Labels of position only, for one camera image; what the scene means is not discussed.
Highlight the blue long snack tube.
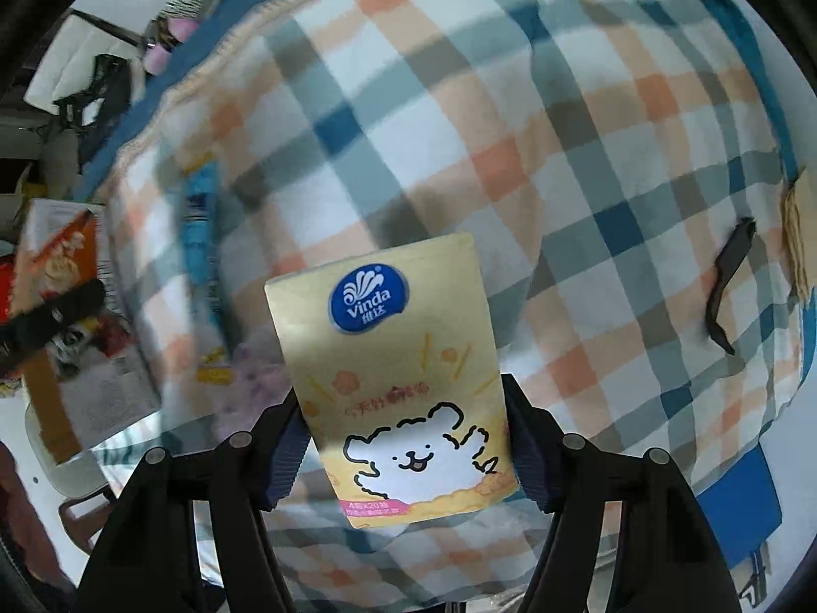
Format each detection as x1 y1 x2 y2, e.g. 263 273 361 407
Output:
180 160 233 386

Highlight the black plastic bag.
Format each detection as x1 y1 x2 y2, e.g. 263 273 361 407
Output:
55 54 132 130

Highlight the pink suitcase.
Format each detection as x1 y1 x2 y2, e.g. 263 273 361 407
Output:
142 17 200 76

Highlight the white leather chair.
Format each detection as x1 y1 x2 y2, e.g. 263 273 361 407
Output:
23 11 141 115

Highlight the mauve cloth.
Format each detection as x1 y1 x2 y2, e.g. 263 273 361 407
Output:
220 326 292 430

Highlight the yellow Vinda tissue pack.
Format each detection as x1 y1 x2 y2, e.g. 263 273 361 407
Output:
265 232 518 529

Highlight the black strap on blanket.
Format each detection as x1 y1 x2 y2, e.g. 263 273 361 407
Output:
705 216 758 356

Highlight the orange panda snack packet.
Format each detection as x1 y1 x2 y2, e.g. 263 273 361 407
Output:
10 199 99 317

